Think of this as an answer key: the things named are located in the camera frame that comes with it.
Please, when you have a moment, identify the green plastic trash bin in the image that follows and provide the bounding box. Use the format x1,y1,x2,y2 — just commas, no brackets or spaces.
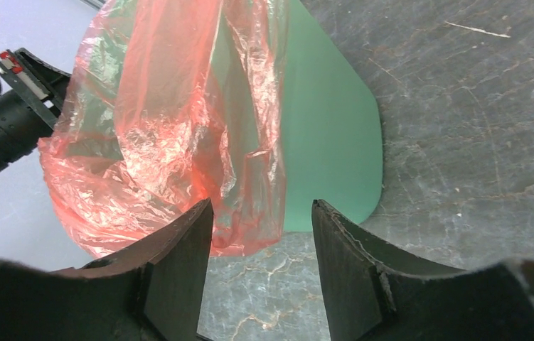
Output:
280,1,383,233

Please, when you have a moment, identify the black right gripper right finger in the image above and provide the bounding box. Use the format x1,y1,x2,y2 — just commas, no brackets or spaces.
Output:
311,200,534,340

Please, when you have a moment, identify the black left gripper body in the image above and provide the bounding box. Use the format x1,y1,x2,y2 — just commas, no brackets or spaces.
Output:
0,48,71,129

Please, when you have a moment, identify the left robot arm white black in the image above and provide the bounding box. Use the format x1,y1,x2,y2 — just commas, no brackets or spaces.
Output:
0,48,71,172

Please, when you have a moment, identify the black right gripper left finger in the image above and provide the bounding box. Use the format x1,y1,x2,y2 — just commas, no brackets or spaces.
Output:
0,199,213,340

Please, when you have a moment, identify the red plastic trash bag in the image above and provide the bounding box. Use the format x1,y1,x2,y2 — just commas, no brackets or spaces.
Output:
38,1,289,258

